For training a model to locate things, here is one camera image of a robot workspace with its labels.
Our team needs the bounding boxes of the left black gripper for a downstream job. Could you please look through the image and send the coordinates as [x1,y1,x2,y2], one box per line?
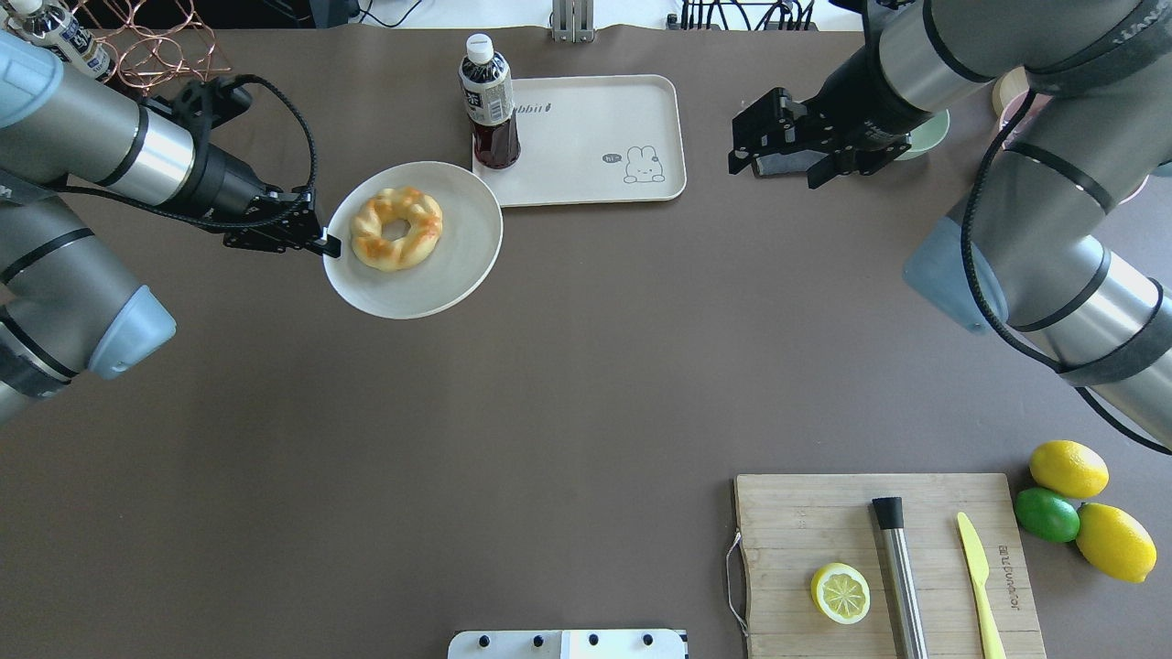
[222,188,341,259]

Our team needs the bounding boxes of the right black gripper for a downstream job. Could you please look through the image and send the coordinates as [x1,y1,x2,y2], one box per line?
[729,87,912,189]

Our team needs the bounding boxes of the glazed twisted donut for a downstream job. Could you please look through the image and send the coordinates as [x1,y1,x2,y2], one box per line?
[350,185,444,272]

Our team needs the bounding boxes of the grey-white plate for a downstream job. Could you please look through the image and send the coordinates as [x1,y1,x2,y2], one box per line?
[323,161,504,319]

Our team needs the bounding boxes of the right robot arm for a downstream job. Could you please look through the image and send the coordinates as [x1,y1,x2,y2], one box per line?
[728,1,1168,454]

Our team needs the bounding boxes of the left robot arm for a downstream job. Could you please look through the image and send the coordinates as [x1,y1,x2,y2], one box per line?
[1,33,341,420]

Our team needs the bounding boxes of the cream rabbit tray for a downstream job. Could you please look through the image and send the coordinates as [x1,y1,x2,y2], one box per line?
[472,74,687,206]

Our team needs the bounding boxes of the tea bottle on tray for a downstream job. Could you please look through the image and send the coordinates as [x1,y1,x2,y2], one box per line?
[458,33,522,170]

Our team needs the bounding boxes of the grey folded cloth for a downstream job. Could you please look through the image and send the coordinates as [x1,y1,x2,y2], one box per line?
[751,150,825,177]

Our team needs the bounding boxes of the mint green bowl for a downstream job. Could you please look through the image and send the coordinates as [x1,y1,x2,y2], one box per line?
[897,110,950,161]

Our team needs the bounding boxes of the wooden mug tree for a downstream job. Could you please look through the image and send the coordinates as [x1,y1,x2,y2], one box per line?
[992,67,1030,116]

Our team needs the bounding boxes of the pink ice bowl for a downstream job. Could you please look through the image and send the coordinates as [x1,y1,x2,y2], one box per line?
[993,91,1152,204]

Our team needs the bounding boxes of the tea bottle in rack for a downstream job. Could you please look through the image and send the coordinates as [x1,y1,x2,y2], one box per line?
[5,1,117,82]

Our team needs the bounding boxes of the wooden cutting board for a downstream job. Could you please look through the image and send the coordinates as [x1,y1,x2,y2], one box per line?
[735,474,1047,658]

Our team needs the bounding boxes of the yellow lemon far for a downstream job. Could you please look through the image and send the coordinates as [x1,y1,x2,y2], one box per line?
[1028,439,1110,498]

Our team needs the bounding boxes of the yellow lemon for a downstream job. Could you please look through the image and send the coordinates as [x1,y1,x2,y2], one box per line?
[1075,503,1158,583]
[1028,439,1110,498]

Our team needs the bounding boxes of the lime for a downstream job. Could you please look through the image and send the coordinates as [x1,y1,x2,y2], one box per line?
[1014,487,1081,544]

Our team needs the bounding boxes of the half lemon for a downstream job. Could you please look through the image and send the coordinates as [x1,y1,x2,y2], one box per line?
[809,562,871,625]

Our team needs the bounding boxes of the yellow plastic knife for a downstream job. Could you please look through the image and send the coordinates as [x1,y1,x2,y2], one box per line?
[956,512,1007,658]

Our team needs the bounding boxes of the yellow lemon near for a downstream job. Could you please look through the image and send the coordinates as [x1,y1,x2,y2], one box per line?
[1075,503,1158,583]

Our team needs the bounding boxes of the copper wire bottle rack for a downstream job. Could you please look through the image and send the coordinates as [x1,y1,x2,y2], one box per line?
[66,1,233,91]

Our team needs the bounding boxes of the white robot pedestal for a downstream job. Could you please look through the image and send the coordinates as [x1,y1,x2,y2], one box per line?
[447,627,690,658]

